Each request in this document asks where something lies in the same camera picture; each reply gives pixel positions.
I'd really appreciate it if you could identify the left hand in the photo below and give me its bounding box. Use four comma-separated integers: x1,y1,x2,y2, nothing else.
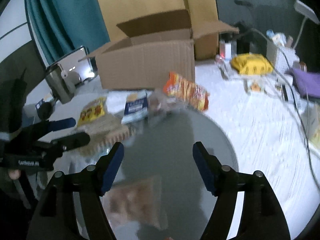
8,170,21,180

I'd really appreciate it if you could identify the small yellow snack packet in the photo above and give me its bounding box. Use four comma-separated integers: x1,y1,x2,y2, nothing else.
77,97,106,127

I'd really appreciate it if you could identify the steel thermos bottle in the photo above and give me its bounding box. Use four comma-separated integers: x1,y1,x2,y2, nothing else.
45,63,75,104

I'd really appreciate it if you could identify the white bread package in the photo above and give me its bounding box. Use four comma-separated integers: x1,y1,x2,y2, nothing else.
73,113,136,157

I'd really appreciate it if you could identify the tablet with lit screen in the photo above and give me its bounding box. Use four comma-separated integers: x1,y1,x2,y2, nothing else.
46,46,96,86

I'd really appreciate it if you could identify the blue white small packet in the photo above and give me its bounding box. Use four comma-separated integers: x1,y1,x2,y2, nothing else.
121,89,148,124

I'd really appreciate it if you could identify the teal curtain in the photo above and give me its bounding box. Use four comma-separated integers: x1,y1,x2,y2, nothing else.
25,0,110,64

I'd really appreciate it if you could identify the open cardboard box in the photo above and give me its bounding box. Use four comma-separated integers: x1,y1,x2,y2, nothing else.
86,9,239,90

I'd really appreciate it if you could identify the orange snack bag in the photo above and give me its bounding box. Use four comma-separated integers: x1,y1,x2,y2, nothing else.
163,72,209,112

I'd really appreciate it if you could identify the small yellow white box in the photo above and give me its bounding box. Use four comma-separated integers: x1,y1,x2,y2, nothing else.
246,80,263,93

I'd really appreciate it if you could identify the purple cloth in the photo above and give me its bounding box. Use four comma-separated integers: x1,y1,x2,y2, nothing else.
287,68,320,99

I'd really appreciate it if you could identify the yellow wet wipes pack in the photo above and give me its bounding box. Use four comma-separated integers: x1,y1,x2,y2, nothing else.
231,53,273,75

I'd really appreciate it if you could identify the white perforated basket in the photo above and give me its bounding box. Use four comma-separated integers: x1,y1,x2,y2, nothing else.
266,41,300,74

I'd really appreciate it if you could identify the white charger with red light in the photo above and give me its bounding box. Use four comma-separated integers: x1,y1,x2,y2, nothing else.
219,40,236,60

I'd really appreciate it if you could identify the white desk lamp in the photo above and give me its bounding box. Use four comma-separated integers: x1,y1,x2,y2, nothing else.
293,0,319,50

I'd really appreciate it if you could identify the black cable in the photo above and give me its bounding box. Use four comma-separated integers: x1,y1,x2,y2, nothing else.
235,23,320,198

